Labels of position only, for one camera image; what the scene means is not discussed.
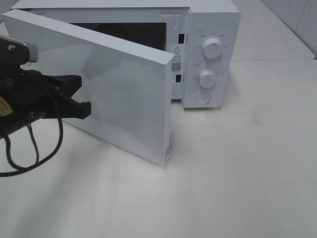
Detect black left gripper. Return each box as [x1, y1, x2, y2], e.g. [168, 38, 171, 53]
[0, 35, 91, 119]

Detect white microwave door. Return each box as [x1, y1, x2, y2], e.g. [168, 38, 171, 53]
[2, 9, 173, 165]

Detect round white door button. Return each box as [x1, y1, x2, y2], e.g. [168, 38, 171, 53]
[195, 93, 211, 105]

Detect burger with sesame bun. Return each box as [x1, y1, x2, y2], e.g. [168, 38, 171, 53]
[96, 23, 130, 40]

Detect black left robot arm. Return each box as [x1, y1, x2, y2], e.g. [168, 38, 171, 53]
[0, 35, 91, 138]

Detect white warning label sticker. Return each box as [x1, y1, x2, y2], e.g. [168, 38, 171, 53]
[170, 44, 184, 72]

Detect lower white timer knob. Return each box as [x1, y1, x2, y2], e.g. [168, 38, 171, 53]
[198, 70, 217, 88]

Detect white microwave oven body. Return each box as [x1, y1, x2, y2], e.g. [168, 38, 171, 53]
[3, 0, 241, 108]

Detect upper white power knob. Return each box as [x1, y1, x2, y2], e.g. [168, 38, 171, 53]
[202, 37, 223, 59]

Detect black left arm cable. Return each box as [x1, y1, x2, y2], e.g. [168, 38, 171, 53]
[0, 74, 64, 178]

